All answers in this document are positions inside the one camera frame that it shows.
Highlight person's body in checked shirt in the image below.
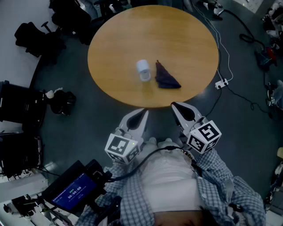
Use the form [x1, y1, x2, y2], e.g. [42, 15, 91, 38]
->
[75, 145, 267, 226]

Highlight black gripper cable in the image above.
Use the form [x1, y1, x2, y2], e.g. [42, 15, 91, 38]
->
[106, 146, 186, 183]

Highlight white power strip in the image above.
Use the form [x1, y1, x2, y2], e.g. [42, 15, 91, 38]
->
[214, 78, 229, 90]

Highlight person's left forearm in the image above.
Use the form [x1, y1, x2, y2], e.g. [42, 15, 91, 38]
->
[99, 158, 144, 212]

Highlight white equipment frame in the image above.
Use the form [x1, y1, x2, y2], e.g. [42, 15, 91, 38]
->
[0, 172, 78, 226]

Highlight person's left leg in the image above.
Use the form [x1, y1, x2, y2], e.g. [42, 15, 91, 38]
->
[141, 136, 159, 155]

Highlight dark cloth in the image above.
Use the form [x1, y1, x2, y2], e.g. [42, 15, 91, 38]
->
[154, 60, 182, 90]

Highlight person's leg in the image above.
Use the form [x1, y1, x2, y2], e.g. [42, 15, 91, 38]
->
[141, 136, 159, 155]
[157, 138, 184, 153]

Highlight heap of assorted items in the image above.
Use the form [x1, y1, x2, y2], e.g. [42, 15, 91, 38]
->
[262, 0, 283, 48]

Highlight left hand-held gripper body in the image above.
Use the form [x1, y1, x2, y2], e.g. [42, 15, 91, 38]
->
[104, 127, 145, 165]

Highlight red and blue vacuum cleaner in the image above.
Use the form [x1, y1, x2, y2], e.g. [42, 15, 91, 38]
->
[254, 45, 278, 71]

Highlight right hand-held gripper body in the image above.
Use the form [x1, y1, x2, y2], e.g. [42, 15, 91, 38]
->
[179, 116, 222, 154]

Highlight thin black floor cable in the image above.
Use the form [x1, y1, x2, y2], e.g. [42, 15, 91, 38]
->
[225, 85, 274, 120]
[204, 88, 222, 118]

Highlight white power cable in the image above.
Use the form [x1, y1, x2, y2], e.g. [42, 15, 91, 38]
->
[191, 3, 234, 83]

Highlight black storage cabinet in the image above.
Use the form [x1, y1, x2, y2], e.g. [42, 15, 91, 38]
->
[0, 132, 44, 177]
[0, 80, 47, 130]

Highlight grey bundle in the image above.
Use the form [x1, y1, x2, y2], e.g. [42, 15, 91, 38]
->
[265, 79, 283, 109]

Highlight person's right leg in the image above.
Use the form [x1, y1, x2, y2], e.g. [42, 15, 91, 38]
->
[157, 138, 184, 153]

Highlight black timer screen device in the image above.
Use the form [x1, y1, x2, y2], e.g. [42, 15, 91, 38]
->
[41, 160, 108, 215]

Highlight black office chair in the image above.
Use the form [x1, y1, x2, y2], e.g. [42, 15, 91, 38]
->
[14, 21, 67, 64]
[50, 0, 93, 46]

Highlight black vacuum hose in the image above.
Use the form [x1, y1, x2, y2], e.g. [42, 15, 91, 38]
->
[222, 8, 266, 48]

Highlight person's right forearm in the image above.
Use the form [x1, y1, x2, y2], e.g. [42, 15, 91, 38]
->
[195, 148, 235, 195]

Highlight multicoloured braided cable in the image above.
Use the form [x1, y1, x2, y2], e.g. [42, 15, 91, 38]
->
[180, 149, 197, 165]

